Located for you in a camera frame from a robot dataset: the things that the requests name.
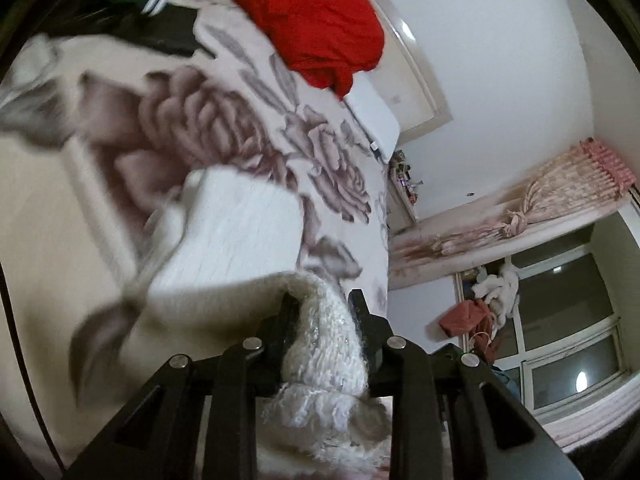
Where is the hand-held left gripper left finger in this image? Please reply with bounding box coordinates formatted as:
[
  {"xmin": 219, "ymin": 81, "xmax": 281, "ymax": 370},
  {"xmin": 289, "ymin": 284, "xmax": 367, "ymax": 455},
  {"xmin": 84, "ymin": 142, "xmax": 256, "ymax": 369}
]
[{"xmin": 62, "ymin": 292, "xmax": 301, "ymax": 480}]

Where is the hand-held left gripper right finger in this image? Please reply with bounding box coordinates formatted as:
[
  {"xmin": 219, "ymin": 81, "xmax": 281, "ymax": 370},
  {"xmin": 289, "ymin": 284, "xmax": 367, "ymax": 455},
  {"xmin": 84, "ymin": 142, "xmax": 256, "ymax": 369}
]
[{"xmin": 347, "ymin": 289, "xmax": 581, "ymax": 480}]

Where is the white fluffy cardigan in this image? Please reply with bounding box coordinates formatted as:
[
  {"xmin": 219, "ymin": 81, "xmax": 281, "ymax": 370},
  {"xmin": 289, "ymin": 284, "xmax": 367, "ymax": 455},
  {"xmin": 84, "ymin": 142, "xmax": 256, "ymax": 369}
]
[{"xmin": 120, "ymin": 167, "xmax": 396, "ymax": 476}]

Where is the white nightstand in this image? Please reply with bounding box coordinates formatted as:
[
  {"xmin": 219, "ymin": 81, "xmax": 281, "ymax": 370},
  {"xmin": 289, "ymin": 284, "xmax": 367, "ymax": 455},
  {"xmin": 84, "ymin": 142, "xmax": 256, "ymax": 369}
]
[{"xmin": 385, "ymin": 160, "xmax": 421, "ymax": 233}]

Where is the dark red garment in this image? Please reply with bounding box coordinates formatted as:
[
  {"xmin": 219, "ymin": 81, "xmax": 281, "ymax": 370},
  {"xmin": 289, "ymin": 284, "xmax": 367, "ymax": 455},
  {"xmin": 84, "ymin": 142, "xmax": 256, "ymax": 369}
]
[{"xmin": 470, "ymin": 330, "xmax": 501, "ymax": 366}]

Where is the white plush garment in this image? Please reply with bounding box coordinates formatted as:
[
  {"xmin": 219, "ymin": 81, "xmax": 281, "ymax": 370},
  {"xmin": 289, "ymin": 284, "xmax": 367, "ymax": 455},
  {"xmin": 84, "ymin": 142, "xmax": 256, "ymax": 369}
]
[{"xmin": 472, "ymin": 260, "xmax": 521, "ymax": 321}]

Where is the teal garment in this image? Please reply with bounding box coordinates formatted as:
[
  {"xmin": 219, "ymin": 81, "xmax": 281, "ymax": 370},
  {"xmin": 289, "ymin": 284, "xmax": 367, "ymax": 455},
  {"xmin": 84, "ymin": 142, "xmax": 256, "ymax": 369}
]
[{"xmin": 492, "ymin": 365, "xmax": 521, "ymax": 401}]

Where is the clutter of small toiletries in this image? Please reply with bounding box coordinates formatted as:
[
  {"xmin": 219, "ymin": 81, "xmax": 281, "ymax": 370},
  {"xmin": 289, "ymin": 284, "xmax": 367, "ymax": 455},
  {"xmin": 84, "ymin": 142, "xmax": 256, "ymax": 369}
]
[{"xmin": 390, "ymin": 150, "xmax": 426, "ymax": 206}]

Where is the large window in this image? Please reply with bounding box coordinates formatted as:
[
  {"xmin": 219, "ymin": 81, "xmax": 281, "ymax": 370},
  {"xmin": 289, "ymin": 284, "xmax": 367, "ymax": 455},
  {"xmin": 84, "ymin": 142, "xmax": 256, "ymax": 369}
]
[{"xmin": 455, "ymin": 195, "xmax": 640, "ymax": 411}]

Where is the white pillow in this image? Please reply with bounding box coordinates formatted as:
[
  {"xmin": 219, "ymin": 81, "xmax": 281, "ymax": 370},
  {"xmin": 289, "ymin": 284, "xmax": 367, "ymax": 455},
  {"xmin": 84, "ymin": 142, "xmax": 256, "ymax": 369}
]
[{"xmin": 342, "ymin": 77, "xmax": 401, "ymax": 161}]

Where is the tied pink floral curtain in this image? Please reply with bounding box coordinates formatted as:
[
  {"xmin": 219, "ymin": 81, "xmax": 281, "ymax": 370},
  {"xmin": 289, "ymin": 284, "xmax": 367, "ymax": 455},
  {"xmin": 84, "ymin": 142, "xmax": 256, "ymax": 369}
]
[{"xmin": 387, "ymin": 140, "xmax": 638, "ymax": 291}]

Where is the floral bed blanket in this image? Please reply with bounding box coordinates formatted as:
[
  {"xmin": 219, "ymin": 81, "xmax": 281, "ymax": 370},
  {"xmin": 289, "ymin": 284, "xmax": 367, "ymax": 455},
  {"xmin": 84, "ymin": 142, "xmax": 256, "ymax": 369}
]
[{"xmin": 0, "ymin": 0, "xmax": 391, "ymax": 480}]

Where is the loose pink floral curtain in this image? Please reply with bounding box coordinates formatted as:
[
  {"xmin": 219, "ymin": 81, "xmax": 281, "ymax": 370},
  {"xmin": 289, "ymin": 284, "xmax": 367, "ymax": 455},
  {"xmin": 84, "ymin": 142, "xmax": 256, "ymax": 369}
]
[{"xmin": 540, "ymin": 385, "xmax": 640, "ymax": 453}]

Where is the beige bed headboard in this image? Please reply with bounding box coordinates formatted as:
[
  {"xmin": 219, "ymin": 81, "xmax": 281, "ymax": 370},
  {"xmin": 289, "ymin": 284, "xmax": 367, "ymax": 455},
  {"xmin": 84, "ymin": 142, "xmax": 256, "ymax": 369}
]
[{"xmin": 345, "ymin": 0, "xmax": 453, "ymax": 143}]

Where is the black garment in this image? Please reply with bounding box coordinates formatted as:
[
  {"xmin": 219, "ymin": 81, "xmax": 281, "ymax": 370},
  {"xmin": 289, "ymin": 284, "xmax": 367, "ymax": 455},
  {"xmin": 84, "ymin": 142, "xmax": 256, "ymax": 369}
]
[{"xmin": 65, "ymin": 0, "xmax": 211, "ymax": 58}]

